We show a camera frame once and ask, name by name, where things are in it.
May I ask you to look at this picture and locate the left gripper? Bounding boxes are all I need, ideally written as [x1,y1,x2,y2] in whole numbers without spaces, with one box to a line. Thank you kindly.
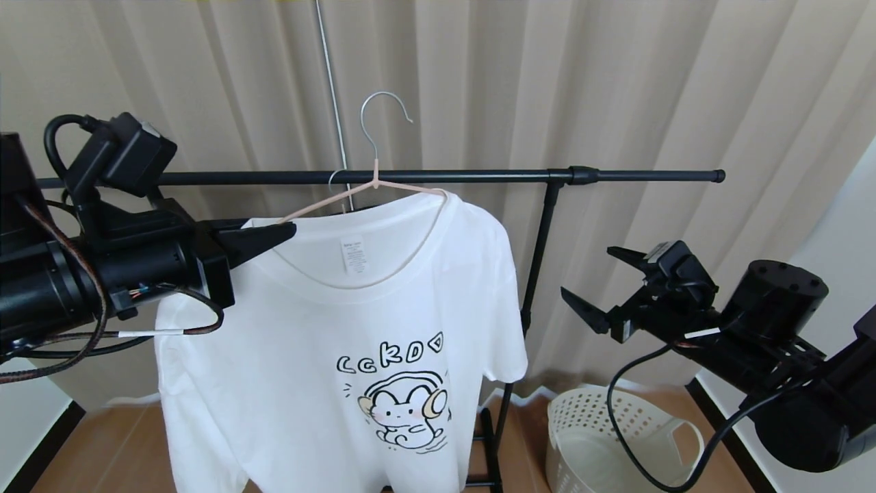
[0,199,235,343]

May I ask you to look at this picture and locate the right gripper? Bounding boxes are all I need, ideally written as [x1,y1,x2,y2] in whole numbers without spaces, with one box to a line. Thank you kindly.
[561,244,760,385]

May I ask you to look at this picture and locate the white garment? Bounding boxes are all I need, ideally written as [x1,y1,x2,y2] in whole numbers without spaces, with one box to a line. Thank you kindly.
[154,192,529,493]

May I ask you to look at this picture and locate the pink clothes hanger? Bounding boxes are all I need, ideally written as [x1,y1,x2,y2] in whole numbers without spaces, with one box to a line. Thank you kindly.
[276,91,451,290]
[328,170,355,214]

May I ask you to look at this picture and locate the black clothes rack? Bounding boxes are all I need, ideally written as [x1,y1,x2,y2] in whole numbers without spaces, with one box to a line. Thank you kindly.
[38,166,726,493]

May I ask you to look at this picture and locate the white laundry basket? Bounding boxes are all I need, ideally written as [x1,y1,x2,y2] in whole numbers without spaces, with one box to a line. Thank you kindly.
[545,385,706,493]

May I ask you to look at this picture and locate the beige curtain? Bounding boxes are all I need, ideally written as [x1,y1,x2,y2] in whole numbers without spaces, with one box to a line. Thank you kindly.
[0,0,876,412]

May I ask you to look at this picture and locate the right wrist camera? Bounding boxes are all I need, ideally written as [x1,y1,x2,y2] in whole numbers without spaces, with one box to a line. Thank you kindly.
[643,241,719,296]

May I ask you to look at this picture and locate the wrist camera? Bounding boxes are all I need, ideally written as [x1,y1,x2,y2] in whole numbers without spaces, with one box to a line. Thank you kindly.
[64,113,179,235]
[643,241,719,296]

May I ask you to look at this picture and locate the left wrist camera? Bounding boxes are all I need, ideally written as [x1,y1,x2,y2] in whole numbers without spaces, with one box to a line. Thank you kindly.
[64,113,179,235]

